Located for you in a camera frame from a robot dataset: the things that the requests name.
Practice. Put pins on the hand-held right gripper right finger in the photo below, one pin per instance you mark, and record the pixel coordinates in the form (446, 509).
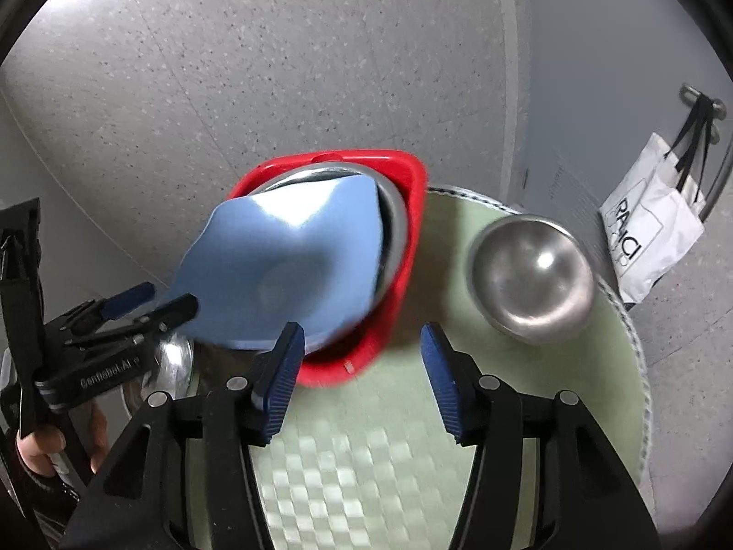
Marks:
(440, 381)

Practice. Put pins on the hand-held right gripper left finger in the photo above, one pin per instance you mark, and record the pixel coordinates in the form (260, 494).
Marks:
(284, 381)

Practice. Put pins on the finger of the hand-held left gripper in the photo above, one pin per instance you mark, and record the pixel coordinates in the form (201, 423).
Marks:
(123, 301)
(172, 310)

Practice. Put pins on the red plastic basin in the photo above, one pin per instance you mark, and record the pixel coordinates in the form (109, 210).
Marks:
(413, 183)

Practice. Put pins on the person's left forearm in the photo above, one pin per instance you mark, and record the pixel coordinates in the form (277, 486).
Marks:
(34, 498)

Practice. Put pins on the person's left hand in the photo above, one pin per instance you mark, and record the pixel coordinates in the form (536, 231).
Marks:
(40, 450)

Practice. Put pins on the shiny steel bowl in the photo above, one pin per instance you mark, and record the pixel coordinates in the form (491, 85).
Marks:
(169, 364)

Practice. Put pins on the round green woven mat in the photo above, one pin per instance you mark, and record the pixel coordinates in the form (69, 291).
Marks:
(372, 470)

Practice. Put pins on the round steel bowl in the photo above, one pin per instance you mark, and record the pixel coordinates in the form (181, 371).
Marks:
(532, 281)

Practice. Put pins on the large steel bowl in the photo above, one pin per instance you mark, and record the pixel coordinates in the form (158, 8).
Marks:
(396, 217)

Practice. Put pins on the white tote bag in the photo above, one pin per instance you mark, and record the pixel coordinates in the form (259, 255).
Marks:
(653, 229)

